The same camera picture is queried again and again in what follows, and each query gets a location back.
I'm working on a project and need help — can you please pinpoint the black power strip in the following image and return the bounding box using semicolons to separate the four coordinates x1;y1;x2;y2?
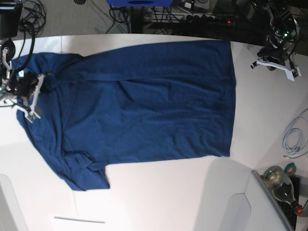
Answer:
185;14;237;26

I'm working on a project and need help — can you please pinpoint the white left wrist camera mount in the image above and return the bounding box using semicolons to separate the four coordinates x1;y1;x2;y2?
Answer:
250;59;301;81

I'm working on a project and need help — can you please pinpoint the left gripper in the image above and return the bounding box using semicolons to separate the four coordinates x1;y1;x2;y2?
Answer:
257;39;292;71

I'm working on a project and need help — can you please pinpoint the black tray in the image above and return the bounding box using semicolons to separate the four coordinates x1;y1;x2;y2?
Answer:
277;176;300;230

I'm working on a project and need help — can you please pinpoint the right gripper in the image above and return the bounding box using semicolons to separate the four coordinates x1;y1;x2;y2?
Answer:
0;72;54;106

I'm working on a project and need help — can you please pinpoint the blue box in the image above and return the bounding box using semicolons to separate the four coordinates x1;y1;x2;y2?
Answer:
107;0;173;7

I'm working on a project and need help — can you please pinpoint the blue t-shirt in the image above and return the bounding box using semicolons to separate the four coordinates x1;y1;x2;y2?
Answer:
16;40;236;191

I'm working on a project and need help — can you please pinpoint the white coiled cable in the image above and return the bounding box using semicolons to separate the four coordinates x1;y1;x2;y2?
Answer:
282;115;308;159

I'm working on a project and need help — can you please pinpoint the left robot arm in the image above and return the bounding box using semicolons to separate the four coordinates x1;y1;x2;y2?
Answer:
251;0;300;76

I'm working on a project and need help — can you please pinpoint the clear plastic bottle red cap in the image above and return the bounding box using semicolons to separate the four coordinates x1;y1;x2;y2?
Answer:
263;166;304;216

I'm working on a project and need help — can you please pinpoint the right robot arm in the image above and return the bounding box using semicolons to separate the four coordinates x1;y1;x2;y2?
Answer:
0;0;51;110

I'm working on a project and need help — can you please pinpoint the black coiled cable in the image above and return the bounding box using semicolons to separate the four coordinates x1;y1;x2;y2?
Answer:
19;0;47;37

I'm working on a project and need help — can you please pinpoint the green tape roll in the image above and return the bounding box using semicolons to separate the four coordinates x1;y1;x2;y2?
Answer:
284;162;296;176

